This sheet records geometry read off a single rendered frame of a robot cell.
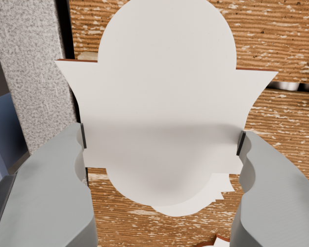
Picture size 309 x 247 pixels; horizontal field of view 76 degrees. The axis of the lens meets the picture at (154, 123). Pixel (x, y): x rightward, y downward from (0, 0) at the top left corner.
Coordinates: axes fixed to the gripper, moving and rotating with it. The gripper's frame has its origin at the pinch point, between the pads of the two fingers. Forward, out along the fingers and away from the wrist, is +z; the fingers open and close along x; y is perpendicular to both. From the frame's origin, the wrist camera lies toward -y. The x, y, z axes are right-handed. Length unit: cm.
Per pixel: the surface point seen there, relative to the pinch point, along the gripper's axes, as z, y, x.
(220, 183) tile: 8.1, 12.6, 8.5
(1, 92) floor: 104, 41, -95
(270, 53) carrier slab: 12.4, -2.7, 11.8
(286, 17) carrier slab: 12.6, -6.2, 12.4
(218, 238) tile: 9.7, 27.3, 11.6
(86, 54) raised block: 10.9, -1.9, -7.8
